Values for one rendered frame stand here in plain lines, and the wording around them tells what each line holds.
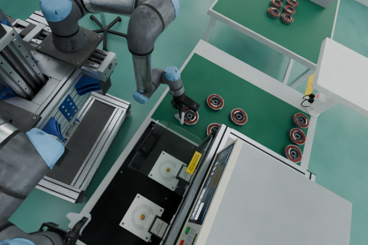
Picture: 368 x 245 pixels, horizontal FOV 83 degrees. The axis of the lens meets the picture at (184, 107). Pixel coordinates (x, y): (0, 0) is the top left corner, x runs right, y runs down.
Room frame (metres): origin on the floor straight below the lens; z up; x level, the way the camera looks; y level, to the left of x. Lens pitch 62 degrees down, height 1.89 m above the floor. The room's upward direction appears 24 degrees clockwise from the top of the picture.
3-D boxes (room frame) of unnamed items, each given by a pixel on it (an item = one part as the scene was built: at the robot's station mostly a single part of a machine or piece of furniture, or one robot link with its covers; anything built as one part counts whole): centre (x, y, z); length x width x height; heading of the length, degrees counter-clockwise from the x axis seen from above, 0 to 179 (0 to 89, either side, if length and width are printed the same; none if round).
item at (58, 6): (0.55, 0.63, 1.20); 0.13 x 0.12 x 0.14; 172
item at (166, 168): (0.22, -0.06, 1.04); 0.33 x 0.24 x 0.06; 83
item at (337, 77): (0.93, -0.72, 0.98); 0.37 x 0.35 x 0.46; 173
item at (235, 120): (0.70, -0.34, 0.77); 0.11 x 0.11 x 0.04
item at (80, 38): (0.55, 0.63, 1.09); 0.15 x 0.15 x 0.10
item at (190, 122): (0.56, -0.05, 0.77); 0.11 x 0.11 x 0.04
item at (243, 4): (2.44, -0.51, 0.38); 1.85 x 1.10 x 0.75; 173
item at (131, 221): (-0.02, -0.03, 0.78); 0.15 x 0.15 x 0.01; 83
